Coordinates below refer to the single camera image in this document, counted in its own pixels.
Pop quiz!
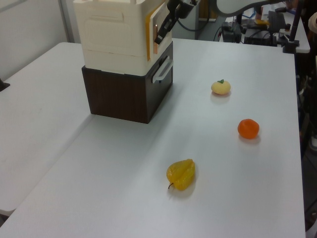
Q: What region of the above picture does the black stand foot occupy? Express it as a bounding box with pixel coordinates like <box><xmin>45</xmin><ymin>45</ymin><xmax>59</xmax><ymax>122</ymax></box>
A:
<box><xmin>0</xmin><ymin>77</ymin><xmax>11</xmax><ymax>93</ymax></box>

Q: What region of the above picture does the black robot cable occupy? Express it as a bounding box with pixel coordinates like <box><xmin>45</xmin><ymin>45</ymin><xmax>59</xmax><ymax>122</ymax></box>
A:
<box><xmin>177</xmin><ymin>17</ymin><xmax>211</xmax><ymax>32</ymax></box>

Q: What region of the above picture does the black tripod pole with clamp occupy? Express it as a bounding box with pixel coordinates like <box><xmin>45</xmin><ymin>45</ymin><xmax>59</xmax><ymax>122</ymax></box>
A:
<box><xmin>283</xmin><ymin>0</ymin><xmax>306</xmax><ymax>54</ymax></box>

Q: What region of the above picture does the white drawer handle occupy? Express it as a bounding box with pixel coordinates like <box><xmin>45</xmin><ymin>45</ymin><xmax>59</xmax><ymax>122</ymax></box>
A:
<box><xmin>152</xmin><ymin>55</ymin><xmax>173</xmax><ymax>84</ymax></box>

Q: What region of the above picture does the pale yellow toy peach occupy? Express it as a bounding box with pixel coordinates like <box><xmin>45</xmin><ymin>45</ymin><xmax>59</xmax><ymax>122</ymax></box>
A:
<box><xmin>211</xmin><ymin>79</ymin><xmax>232</xmax><ymax>96</ymax></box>

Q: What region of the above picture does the yellow toy starfruit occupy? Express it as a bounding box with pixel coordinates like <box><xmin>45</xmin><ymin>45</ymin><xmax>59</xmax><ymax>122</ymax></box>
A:
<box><xmin>166</xmin><ymin>158</ymin><xmax>196</xmax><ymax>192</ymax></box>

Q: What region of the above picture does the black electronics box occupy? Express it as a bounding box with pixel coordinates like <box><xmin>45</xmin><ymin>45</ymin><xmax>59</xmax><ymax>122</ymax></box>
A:
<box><xmin>221</xmin><ymin>21</ymin><xmax>243</xmax><ymax>44</ymax></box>

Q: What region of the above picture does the cream plastic storage cabinet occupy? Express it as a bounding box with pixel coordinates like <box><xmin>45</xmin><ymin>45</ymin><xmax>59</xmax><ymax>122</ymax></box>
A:
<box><xmin>72</xmin><ymin>0</ymin><xmax>174</xmax><ymax>75</ymax></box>

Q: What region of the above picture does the grey metal frame post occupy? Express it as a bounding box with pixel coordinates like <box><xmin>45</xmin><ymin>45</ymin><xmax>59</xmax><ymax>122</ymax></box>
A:
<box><xmin>58</xmin><ymin>0</ymin><xmax>75</xmax><ymax>43</ymax></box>

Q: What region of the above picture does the cream cabinet door orange handle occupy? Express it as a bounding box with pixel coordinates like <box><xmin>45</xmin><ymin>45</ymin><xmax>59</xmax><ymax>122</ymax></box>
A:
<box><xmin>144</xmin><ymin>1</ymin><xmax>173</xmax><ymax>62</ymax></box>

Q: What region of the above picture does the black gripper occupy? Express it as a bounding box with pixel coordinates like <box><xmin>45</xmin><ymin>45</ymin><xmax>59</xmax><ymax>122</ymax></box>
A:
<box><xmin>154</xmin><ymin>0</ymin><xmax>197</xmax><ymax>45</ymax></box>

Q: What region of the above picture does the dark monitor screen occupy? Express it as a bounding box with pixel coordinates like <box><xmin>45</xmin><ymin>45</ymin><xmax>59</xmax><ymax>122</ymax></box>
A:
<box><xmin>268</xmin><ymin>10</ymin><xmax>286</xmax><ymax>33</ymax></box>

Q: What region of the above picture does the black flat device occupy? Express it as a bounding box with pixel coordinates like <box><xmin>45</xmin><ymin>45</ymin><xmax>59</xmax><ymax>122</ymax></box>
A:
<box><xmin>243</xmin><ymin>27</ymin><xmax>277</xmax><ymax>47</ymax></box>

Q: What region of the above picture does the orange toy tangerine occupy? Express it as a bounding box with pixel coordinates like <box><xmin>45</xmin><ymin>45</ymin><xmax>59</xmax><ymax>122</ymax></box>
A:
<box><xmin>237</xmin><ymin>119</ymin><xmax>261</xmax><ymax>139</ymax></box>

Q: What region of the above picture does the dark brown drawer box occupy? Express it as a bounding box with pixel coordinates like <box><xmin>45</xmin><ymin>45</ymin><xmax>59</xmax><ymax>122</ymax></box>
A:
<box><xmin>81</xmin><ymin>41</ymin><xmax>174</xmax><ymax>124</ymax></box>

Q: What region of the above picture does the cream and brown round object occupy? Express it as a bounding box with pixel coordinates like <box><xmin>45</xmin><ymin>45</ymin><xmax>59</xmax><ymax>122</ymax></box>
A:
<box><xmin>308</xmin><ymin>11</ymin><xmax>317</xmax><ymax>48</ymax></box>

